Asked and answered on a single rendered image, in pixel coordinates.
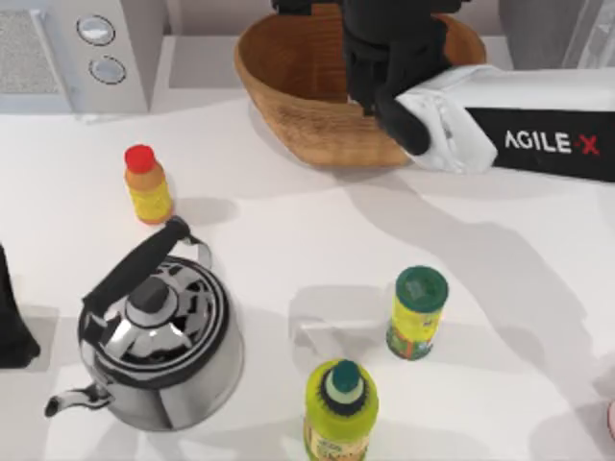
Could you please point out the shiny steel kettle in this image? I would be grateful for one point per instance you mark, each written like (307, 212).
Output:
(158, 350)

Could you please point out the small round microwave knob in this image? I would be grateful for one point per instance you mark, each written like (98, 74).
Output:
(107, 69)

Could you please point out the pink object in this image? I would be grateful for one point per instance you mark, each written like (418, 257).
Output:
(612, 419)

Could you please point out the yellow bottle with red cap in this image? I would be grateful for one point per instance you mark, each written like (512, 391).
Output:
(150, 194)

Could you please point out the wooden basket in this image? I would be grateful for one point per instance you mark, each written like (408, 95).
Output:
(298, 96)

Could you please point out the large round microwave knob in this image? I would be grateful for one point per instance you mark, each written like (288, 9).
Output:
(96, 30)

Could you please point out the yellow-green bottle with green cap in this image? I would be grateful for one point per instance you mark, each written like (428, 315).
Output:
(338, 422)

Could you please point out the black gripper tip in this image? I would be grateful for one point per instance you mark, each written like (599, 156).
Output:
(12, 317)

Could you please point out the pale microwave oven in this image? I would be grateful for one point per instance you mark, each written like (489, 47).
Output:
(139, 57)

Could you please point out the yellow can with green lid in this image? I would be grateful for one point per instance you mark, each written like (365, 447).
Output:
(415, 317)

